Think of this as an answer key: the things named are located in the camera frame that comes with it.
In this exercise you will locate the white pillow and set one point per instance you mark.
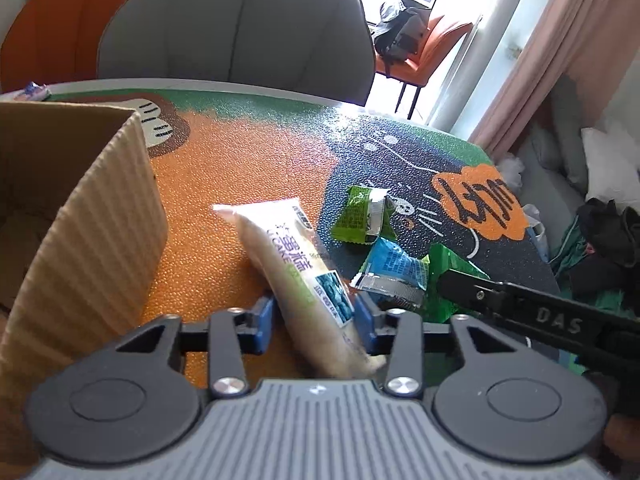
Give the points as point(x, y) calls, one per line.
point(610, 170)

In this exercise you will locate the blue snack packet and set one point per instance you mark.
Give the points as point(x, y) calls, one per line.
point(392, 267)

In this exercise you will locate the green cloth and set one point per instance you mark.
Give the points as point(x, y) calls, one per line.
point(570, 250)

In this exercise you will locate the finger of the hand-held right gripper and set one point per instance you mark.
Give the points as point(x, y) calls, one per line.
point(515, 307)

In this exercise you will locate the small green snack packet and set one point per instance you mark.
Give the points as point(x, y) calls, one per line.
point(360, 212)

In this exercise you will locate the long white snack packet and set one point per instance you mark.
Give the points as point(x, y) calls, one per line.
point(295, 270)

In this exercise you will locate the orange chair with backpack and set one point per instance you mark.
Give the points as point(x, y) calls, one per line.
point(435, 52)

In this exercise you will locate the white plastic bag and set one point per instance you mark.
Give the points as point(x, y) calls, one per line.
point(536, 230)

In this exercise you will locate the grey backpack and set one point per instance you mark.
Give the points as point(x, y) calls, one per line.
point(400, 27)

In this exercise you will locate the pink curtain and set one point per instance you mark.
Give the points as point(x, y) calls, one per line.
point(545, 45)

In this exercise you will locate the crumpled white wrap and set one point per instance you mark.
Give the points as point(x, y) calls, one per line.
point(510, 172)

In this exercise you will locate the printed table mat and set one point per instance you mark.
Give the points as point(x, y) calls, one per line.
point(240, 150)

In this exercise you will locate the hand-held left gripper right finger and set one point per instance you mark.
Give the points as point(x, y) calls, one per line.
point(364, 322)

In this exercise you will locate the large green snack packet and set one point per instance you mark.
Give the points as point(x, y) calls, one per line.
point(452, 260)

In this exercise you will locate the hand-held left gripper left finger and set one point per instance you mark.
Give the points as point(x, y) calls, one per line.
point(263, 325)

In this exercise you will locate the pile of dark clothes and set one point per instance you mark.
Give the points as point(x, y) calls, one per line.
point(610, 240)

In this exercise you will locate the grey chair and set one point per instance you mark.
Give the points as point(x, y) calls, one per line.
point(240, 25)

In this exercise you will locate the grey sofa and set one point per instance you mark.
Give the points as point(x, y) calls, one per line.
point(545, 180)

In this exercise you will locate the brown cardboard box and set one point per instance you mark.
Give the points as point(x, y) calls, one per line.
point(90, 240)

